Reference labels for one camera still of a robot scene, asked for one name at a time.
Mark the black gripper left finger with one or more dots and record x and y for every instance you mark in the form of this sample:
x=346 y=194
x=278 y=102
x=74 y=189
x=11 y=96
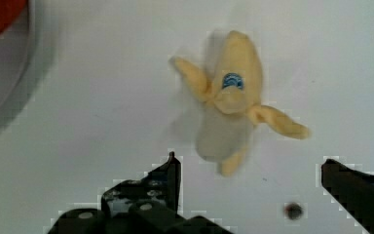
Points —
x=139 y=206

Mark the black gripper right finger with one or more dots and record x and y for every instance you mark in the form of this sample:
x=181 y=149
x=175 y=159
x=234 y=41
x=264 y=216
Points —
x=352 y=189

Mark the yellow plush banana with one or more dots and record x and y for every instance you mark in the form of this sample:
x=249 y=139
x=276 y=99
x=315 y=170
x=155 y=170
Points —
x=232 y=99

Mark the grey round plate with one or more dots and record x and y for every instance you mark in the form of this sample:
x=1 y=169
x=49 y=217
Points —
x=17 y=46

